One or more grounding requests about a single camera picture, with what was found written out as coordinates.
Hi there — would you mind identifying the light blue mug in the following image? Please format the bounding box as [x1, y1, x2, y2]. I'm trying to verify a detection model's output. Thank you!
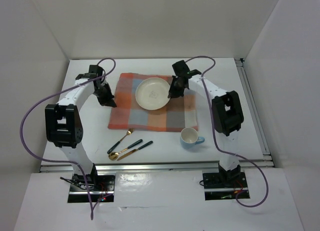
[180, 127, 205, 149]

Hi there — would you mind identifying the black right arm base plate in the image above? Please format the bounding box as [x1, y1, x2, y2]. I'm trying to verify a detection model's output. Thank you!
[200, 172, 248, 190]

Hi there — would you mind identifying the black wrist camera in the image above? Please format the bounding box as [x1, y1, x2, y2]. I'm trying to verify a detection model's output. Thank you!
[88, 64, 105, 79]
[172, 60, 202, 79]

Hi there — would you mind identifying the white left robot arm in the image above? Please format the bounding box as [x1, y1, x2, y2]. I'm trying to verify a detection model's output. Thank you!
[45, 73, 117, 191]

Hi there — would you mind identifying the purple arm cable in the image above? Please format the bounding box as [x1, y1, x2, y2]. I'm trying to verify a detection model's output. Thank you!
[19, 57, 117, 221]
[184, 56, 270, 208]

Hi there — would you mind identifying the gold spoon dark handle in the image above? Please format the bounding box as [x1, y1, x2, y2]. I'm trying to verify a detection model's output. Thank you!
[108, 139, 143, 161]

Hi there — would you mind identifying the gold knife dark handle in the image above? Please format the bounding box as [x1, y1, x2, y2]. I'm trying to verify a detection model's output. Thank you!
[117, 140, 154, 161]

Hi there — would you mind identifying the cream ceramic plate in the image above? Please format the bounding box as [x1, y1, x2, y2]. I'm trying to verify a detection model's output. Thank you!
[135, 77, 170, 111]

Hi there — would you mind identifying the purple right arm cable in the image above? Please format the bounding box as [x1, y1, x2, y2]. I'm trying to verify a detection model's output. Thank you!
[184, 56, 270, 208]

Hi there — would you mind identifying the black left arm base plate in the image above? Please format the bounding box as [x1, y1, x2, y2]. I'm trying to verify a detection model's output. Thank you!
[65, 175, 115, 194]

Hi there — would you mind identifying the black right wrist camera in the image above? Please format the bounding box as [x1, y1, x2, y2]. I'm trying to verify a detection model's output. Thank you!
[172, 60, 202, 79]

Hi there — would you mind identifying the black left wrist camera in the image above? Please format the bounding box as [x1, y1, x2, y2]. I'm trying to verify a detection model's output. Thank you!
[88, 64, 105, 79]

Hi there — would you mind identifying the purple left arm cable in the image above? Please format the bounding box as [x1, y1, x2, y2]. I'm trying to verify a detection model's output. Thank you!
[19, 57, 117, 221]

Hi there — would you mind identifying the gold fork dark handle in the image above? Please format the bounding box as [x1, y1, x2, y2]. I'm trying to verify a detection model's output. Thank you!
[107, 128, 135, 155]

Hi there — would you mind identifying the aluminium front table rail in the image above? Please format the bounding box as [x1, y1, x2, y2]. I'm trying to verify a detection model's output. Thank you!
[39, 155, 275, 173]

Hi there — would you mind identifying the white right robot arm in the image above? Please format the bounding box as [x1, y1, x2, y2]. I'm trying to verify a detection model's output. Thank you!
[168, 75, 244, 187]

